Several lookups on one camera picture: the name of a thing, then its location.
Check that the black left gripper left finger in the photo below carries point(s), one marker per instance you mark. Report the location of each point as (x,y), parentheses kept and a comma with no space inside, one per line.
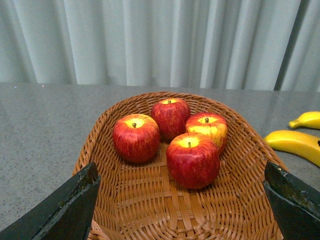
(66,214)

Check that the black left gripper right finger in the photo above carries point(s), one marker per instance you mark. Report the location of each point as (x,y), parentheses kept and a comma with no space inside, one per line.
(295,204)

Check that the orange-yellow banana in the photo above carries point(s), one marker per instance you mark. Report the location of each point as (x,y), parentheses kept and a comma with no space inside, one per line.
(298,143)

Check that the yellow banana brown tip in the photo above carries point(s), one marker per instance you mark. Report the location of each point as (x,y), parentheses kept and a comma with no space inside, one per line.
(310,119)

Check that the red yellow apple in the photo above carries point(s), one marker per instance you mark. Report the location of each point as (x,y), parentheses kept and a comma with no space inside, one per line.
(213,125)

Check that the left brown wicker basket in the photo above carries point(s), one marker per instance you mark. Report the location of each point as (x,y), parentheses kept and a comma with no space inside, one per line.
(143,202)

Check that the red apple left of basket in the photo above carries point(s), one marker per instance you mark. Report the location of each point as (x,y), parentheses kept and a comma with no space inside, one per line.
(136,138)

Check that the red apple of basket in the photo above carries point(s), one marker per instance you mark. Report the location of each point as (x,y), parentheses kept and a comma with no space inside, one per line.
(171,115)
(136,138)

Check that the dark red apple front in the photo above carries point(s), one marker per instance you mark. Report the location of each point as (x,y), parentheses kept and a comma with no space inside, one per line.
(193,160)

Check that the red apple back of basket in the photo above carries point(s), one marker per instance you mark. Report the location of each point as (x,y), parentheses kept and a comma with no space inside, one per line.
(171,115)

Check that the white pleated curtain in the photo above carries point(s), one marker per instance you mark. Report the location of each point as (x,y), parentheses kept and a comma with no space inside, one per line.
(219,44)

